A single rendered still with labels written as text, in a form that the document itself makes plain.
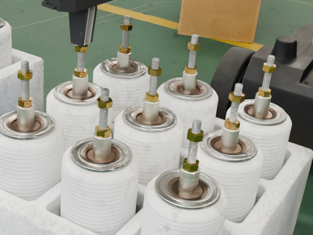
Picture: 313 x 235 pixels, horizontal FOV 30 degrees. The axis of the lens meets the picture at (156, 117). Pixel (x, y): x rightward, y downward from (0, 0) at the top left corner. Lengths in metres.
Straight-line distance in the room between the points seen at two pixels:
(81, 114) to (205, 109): 0.19
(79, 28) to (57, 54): 0.83
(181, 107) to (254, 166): 0.17
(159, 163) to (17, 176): 0.19
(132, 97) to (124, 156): 0.22
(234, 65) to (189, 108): 0.34
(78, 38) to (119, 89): 0.14
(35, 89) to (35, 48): 0.52
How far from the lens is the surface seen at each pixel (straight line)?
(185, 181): 0.65
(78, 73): 0.84
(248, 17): 1.83
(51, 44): 1.70
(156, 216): 0.65
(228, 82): 1.17
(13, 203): 0.76
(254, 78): 1.15
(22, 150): 0.74
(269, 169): 0.87
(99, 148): 0.70
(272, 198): 0.81
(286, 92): 1.14
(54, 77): 1.50
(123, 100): 0.92
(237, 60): 1.19
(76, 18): 0.80
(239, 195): 0.75
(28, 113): 0.76
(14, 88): 1.11
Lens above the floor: 0.63
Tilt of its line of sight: 28 degrees down
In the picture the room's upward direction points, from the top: 6 degrees clockwise
